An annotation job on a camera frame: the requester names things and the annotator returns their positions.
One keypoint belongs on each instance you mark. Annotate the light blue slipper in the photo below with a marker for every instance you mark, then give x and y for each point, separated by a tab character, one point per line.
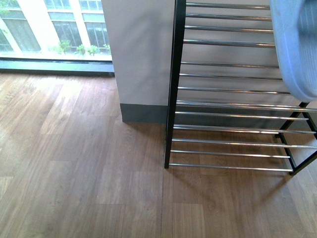
295	35

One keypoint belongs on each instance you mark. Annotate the black metal shoe rack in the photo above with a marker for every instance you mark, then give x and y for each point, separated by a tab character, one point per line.
228	107

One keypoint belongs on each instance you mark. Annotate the window with dark frame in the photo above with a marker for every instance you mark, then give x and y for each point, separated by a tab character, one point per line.
67	37

